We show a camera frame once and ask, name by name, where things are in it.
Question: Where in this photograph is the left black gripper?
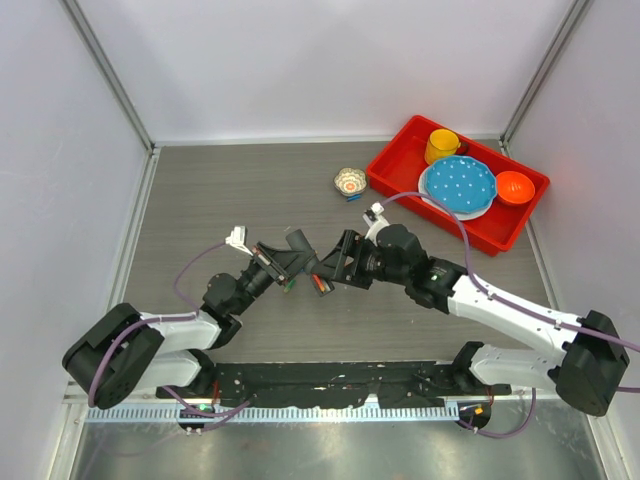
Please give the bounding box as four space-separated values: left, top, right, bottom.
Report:
232 242 315 317

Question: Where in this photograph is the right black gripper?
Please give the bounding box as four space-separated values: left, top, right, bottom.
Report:
312 230 410 291

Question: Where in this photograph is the black remote control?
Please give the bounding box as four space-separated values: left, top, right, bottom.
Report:
285 229 334 297

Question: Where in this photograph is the red battery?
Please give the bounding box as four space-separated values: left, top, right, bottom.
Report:
315 276 328 292

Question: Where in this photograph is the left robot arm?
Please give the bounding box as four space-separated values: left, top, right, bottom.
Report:
62 232 317 410

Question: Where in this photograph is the green battery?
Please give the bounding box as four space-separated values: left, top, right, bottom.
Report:
284 279 296 293

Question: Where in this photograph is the small patterned bowl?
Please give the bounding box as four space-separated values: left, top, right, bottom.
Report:
333 167 368 197

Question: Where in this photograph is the blue dotted plate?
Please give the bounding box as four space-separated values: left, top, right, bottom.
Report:
419 155 497 215

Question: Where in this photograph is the yellow mug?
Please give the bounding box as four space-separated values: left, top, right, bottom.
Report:
424 128 469 165

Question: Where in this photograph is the orange bowl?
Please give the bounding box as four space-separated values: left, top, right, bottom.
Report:
496 171 536 206

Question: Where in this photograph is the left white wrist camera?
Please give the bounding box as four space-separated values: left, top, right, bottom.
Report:
225 225 254 257

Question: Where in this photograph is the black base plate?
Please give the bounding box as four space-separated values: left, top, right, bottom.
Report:
209 360 511 409

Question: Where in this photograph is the white cable duct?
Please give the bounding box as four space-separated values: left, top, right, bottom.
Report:
85 402 459 424

